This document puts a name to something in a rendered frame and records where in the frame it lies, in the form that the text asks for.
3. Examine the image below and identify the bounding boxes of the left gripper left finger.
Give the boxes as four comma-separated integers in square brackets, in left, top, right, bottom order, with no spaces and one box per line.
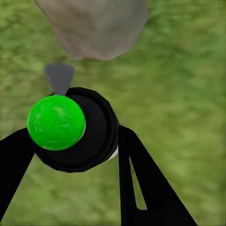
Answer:
[0,128,35,222]

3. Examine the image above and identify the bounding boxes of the pesticide atomizer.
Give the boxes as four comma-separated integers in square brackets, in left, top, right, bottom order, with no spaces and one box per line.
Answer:
[27,63,120,173]

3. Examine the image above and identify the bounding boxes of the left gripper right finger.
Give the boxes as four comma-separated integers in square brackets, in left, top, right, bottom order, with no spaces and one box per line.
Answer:
[118,125,198,226]

